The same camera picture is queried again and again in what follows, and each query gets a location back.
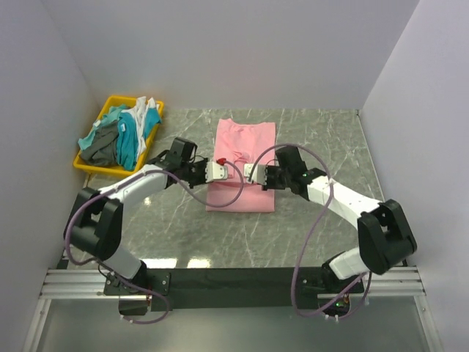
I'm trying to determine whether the pink t shirt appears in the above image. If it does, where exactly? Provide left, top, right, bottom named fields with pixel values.
left=206, top=119, right=276, bottom=213

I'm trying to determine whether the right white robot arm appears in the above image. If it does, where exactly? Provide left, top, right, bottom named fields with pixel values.
left=245, top=144, right=418, bottom=293

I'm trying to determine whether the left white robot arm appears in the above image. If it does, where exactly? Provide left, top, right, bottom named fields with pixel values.
left=64, top=137, right=209, bottom=295

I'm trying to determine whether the teal t shirt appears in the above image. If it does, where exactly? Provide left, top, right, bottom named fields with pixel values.
left=117, top=109, right=138, bottom=170

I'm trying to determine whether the white t shirt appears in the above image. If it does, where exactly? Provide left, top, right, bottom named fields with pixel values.
left=129, top=96, right=161, bottom=160

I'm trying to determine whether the grey t shirt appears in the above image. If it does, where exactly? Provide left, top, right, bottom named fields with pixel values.
left=81, top=121, right=119, bottom=166

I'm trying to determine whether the light green t shirt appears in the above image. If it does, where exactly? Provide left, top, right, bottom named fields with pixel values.
left=78, top=104, right=128, bottom=151

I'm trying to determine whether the black base bar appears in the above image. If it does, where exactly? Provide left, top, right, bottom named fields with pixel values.
left=104, top=266, right=367, bottom=316

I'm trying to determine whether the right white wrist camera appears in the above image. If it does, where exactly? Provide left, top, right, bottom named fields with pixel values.
left=243, top=163, right=267, bottom=186

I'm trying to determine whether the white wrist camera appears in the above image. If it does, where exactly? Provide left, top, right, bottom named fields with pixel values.
left=205, top=158, right=230, bottom=183
left=243, top=163, right=267, bottom=186

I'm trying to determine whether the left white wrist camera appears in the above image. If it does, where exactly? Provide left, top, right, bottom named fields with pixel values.
left=205, top=158, right=230, bottom=183

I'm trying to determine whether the aluminium rail frame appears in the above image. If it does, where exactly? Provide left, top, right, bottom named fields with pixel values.
left=23, top=266, right=443, bottom=351

